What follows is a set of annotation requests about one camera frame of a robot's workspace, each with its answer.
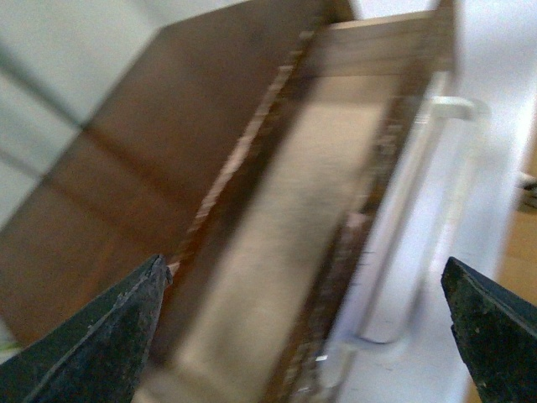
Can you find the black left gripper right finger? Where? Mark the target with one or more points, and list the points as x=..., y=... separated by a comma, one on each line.
x=495, y=333

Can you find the white drawer handle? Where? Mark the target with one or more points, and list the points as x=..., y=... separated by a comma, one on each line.
x=382, y=299

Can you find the dark brown wooden drawer cabinet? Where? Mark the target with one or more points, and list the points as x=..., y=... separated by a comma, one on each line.
x=133, y=180

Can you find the wooden drawer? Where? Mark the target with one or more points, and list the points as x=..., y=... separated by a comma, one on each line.
x=331, y=161

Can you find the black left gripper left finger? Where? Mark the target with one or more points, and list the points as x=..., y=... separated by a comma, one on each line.
x=97, y=355

